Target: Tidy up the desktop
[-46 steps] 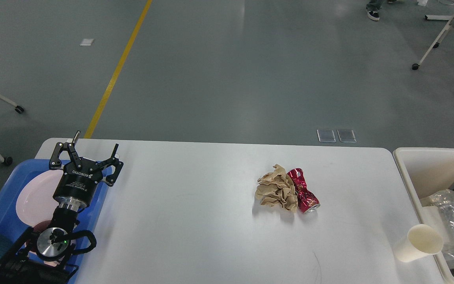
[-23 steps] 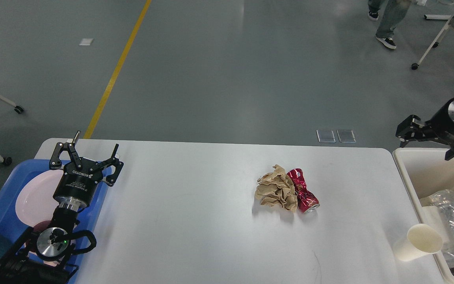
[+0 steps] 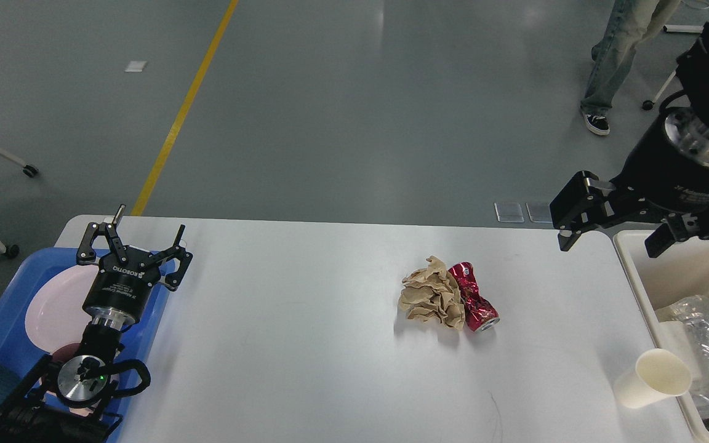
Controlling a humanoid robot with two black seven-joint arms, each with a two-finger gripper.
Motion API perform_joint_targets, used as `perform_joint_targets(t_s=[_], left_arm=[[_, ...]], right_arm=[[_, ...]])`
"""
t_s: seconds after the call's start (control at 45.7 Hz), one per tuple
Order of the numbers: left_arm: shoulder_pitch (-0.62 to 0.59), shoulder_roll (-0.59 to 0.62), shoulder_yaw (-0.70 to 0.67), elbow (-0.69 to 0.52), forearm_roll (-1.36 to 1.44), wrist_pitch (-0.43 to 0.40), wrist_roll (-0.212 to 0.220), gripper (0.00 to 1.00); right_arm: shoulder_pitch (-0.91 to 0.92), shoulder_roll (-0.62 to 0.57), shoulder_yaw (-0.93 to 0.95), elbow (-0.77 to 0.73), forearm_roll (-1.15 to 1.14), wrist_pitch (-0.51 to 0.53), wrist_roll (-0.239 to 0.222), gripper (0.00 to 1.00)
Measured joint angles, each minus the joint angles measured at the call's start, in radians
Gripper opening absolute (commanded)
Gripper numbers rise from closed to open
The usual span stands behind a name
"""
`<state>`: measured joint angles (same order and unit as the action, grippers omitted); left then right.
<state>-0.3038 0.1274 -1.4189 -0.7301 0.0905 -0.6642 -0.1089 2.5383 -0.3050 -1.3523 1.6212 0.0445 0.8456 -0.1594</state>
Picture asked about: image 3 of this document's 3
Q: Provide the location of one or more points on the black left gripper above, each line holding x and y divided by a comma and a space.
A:
122, 286

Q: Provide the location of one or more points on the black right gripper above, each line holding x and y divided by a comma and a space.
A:
664, 181

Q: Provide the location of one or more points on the pink plate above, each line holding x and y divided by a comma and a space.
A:
55, 317

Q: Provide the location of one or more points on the cream paper cup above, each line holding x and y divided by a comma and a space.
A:
656, 375
673, 337

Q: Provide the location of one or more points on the brown paper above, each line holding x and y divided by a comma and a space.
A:
431, 293

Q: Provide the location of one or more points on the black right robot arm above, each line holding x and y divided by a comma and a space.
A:
693, 73

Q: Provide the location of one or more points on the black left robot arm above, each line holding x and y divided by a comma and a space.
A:
29, 414

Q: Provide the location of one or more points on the beige waste bin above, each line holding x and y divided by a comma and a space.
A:
682, 271

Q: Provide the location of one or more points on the floor socket plate right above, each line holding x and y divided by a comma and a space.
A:
539, 212

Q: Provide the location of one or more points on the floor socket plate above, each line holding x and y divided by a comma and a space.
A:
539, 212
509, 212

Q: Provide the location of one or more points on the floor socket plate left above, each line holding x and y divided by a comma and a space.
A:
509, 212

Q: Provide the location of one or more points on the blue plastic tray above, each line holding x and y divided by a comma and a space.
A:
19, 354

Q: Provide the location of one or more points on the person in blue jeans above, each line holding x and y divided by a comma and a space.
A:
630, 23

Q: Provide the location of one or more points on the crushed red can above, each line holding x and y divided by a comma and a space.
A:
480, 314

